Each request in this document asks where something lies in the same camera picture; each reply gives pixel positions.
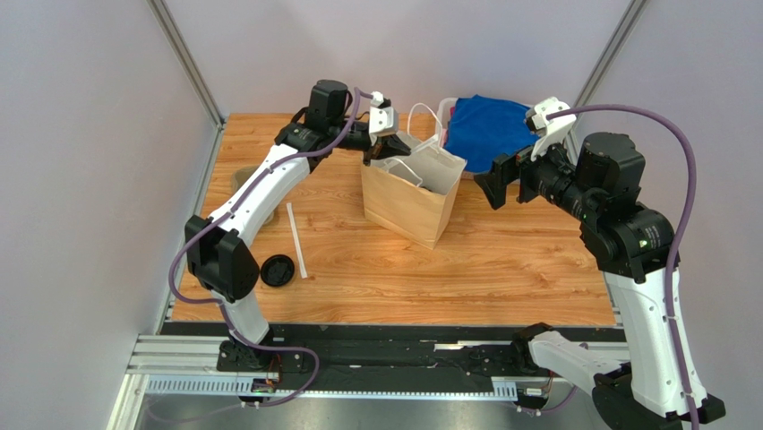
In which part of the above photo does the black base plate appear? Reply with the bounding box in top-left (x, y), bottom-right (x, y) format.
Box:
top-left (160, 322), bottom-right (633, 395)

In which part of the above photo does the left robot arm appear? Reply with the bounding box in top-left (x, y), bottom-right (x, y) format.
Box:
top-left (179, 80), bottom-right (411, 370)

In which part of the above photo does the white wrapped straw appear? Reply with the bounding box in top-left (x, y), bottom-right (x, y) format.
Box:
top-left (287, 202), bottom-right (308, 280)

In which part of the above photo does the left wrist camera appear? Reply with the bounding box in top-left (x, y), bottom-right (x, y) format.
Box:
top-left (368, 91), bottom-right (399, 145)

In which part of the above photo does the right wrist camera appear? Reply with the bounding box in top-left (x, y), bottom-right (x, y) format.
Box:
top-left (525, 97), bottom-right (577, 161)

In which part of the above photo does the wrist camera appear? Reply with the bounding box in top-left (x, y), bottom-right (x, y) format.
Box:
top-left (368, 91), bottom-right (399, 145)
top-left (525, 97), bottom-right (577, 161)

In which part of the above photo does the aluminium frame rail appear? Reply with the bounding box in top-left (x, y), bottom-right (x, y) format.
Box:
top-left (124, 333), bottom-right (665, 402)

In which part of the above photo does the brown paper bag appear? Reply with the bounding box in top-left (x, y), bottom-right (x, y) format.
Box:
top-left (360, 110), bottom-right (467, 249)

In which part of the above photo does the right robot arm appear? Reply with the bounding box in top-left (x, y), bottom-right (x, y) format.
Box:
top-left (475, 133), bottom-right (726, 429)

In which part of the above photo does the white plastic basket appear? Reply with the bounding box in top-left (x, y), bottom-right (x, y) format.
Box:
top-left (436, 97), bottom-right (564, 180)

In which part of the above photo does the blue folded towel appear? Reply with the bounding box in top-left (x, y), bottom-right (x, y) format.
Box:
top-left (444, 95), bottom-right (537, 174)

